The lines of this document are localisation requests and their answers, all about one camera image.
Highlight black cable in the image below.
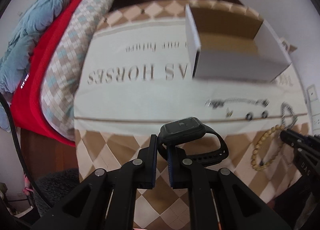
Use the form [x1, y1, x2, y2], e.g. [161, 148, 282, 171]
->
[0, 92, 41, 195]

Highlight red blanket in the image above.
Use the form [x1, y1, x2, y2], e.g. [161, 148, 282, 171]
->
[10, 0, 82, 147]

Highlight white power strip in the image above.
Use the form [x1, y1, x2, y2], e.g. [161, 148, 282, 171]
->
[307, 84, 320, 135]

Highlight checkered bed quilt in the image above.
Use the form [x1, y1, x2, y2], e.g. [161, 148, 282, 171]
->
[40, 0, 114, 145]

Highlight diamond pattern table cloth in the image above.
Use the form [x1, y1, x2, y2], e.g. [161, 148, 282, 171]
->
[73, 0, 313, 230]

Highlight black smart watch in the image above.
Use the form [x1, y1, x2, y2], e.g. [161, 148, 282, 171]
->
[157, 117, 229, 167]

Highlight small gold earring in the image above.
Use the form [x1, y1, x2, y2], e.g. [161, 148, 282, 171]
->
[226, 108, 233, 117]

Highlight black fuzzy seat cushion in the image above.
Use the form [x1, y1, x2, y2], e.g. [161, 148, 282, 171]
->
[35, 168, 80, 205]

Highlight blue crumpled blanket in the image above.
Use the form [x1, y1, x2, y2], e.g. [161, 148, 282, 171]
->
[0, 0, 106, 133]

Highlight wooden bead bracelet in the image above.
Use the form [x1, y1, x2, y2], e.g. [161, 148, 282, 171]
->
[250, 124, 287, 171]

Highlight open white cardboard box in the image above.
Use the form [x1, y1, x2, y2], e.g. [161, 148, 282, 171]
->
[185, 1, 291, 82]

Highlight chunky silver chain bracelet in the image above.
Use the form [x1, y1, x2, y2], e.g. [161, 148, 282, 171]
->
[280, 102, 299, 128]

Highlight thin silver chain necklace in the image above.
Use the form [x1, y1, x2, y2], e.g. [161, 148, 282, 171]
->
[204, 97, 270, 109]

